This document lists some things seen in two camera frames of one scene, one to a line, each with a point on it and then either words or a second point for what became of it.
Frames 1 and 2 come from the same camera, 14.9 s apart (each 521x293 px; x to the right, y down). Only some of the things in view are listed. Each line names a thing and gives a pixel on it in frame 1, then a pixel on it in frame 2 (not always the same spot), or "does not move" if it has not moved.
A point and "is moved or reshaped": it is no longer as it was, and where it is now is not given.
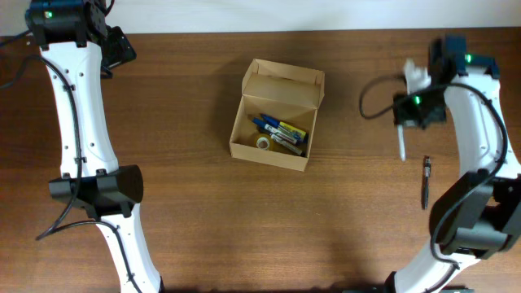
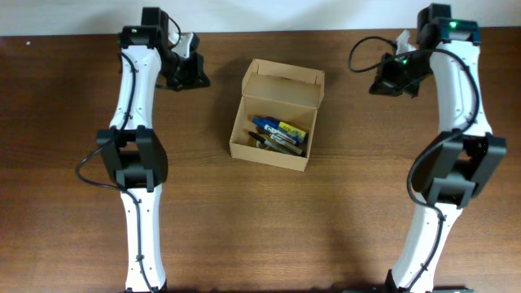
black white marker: (286, 144) does not move
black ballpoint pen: (426, 179) is moved or reshaped
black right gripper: (402, 117) to (383, 85)
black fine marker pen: (401, 142) to (271, 144)
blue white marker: (261, 123) does not move
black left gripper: (122, 50) to (194, 78)
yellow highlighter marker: (293, 129) does not move
